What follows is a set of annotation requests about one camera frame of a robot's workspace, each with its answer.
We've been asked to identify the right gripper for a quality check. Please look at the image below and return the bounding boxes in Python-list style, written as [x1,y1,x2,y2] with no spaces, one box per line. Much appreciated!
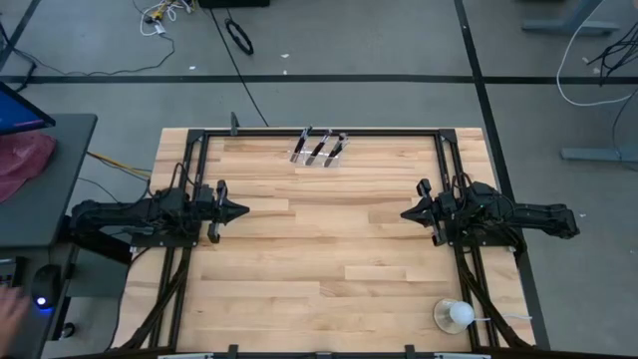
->
[400,178,459,247]

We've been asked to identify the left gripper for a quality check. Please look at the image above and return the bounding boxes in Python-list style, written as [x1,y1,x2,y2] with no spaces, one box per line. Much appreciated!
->
[197,179,251,245]

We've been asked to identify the thick grey-headed powder brush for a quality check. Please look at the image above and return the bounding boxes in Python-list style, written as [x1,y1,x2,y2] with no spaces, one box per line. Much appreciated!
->
[323,132,349,169]

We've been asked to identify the clear acrylic brush organizer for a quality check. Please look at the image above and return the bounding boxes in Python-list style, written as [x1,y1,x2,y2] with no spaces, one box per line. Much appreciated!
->
[287,133,350,170]

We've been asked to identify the makeup brush long pale ferrule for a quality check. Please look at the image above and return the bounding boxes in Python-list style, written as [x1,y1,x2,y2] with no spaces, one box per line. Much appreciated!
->
[304,128,333,168]

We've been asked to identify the black desk leg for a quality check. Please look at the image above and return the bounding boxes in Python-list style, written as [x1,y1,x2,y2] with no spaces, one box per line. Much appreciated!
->
[58,233,135,266]

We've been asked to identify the grey desk foot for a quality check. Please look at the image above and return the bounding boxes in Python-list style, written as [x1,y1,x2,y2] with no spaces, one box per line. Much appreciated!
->
[559,144,638,164]
[520,0,622,37]

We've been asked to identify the dark grey desk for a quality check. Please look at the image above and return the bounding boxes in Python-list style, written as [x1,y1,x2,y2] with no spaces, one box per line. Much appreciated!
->
[0,113,100,359]

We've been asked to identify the black computer mouse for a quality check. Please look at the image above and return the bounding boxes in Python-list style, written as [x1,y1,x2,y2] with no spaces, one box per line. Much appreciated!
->
[31,263,63,311]

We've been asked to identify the black box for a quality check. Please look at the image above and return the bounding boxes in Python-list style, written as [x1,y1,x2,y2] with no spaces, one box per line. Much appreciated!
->
[197,0,272,9]

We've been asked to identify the pink cloth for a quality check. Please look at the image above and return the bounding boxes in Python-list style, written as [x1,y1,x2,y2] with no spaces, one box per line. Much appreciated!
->
[0,131,58,204]

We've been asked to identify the black keyboard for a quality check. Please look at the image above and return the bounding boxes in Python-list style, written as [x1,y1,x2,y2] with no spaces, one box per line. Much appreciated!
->
[0,255,19,295]

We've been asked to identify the monitor with blue screen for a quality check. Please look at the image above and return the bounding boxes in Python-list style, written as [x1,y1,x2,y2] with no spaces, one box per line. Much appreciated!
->
[0,81,57,137]

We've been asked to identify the person's hand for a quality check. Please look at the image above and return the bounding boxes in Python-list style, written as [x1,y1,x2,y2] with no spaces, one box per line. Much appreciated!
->
[0,285,32,346]

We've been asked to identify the black aluminium table frame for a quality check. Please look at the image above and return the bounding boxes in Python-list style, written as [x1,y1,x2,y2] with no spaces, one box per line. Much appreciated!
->
[117,127,537,359]

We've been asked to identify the yellow cables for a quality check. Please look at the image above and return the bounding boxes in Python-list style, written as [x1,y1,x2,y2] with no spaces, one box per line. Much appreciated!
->
[86,151,154,181]

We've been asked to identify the white lamp cable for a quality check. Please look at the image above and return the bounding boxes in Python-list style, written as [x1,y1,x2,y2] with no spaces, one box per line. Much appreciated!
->
[472,312,533,323]

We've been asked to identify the long black floor cable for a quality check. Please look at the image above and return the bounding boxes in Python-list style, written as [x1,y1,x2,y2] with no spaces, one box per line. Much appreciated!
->
[207,7,271,129]

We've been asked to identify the black coiled cable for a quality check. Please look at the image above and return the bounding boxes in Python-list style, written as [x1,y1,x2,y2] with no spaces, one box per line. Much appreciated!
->
[224,18,256,57]

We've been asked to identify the thin black floor cable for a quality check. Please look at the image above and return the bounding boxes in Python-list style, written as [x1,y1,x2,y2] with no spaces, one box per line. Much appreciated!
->
[0,29,176,79]

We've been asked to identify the white floor cable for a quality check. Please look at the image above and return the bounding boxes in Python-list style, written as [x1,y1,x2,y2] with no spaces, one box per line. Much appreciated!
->
[554,0,638,109]

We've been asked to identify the white and yellow cable bundle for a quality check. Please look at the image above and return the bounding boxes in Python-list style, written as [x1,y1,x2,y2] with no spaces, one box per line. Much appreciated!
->
[131,0,194,39]

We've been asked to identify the black cable bundle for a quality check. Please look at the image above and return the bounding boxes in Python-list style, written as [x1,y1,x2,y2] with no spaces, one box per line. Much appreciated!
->
[586,29,638,87]

